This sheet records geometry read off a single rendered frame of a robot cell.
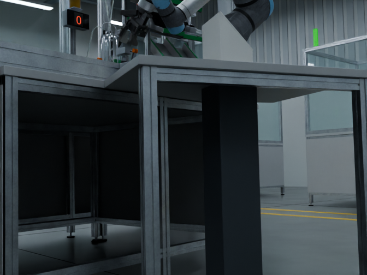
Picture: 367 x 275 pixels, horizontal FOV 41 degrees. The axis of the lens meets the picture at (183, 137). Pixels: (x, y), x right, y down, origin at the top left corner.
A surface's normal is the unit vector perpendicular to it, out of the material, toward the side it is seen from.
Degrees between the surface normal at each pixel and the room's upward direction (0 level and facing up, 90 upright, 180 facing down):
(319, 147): 90
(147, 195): 90
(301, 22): 90
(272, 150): 90
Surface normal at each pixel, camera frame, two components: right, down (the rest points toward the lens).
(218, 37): -0.95, 0.00
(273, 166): 0.67, -0.06
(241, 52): 0.30, -0.07
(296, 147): -0.75, -0.03
